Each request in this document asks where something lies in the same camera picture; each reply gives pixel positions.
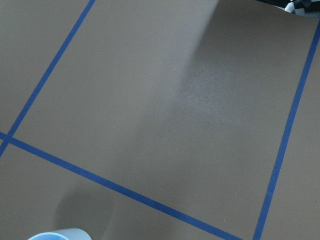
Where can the light blue cup right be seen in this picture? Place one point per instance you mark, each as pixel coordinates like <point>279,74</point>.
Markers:
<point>63,234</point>

